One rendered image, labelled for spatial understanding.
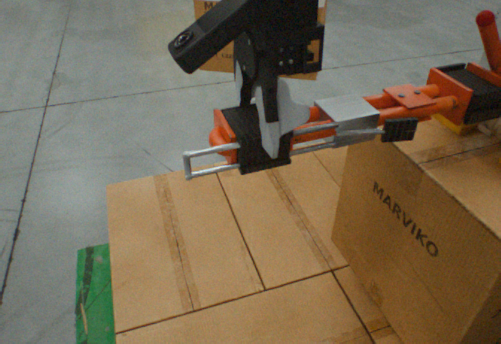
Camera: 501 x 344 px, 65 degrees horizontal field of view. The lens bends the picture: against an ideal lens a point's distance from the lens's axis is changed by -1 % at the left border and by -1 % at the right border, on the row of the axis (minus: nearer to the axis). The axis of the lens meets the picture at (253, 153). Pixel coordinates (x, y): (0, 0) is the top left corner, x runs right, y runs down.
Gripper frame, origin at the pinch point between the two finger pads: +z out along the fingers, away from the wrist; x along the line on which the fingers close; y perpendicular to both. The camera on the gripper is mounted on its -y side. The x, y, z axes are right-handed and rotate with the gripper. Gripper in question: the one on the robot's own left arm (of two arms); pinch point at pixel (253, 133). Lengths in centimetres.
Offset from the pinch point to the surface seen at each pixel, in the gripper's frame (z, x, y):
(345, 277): 67, 17, 32
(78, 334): 118, 63, -53
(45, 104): 114, 266, -75
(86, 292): 118, 82, -50
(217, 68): 55, 144, 32
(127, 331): 65, 22, -28
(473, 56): 125, 229, 305
